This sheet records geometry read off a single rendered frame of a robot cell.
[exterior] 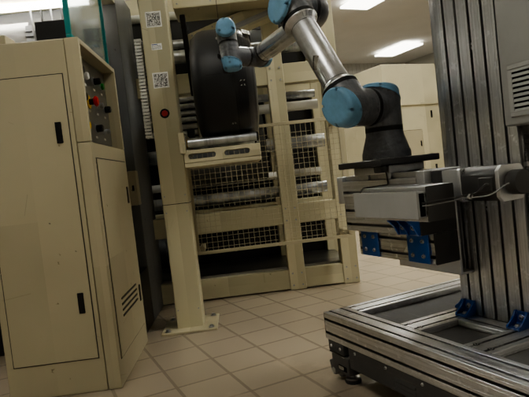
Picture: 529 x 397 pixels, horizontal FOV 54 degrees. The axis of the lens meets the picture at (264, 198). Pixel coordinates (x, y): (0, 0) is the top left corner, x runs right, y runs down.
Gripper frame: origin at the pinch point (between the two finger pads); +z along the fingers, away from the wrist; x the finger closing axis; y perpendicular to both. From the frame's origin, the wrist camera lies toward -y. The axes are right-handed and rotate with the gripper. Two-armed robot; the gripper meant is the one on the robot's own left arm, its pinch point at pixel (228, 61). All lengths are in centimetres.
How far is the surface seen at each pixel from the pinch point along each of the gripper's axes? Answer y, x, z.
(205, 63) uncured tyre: 0.3, 10.1, 1.1
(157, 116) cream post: -16.8, 36.9, 21.6
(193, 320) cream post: -117, 30, 32
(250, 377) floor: -128, 4, -39
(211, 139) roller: -31.6, 11.7, 15.4
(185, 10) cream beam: 45, 20, 46
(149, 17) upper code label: 30.1, 35.0, 16.7
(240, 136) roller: -31.4, -2.0, 15.4
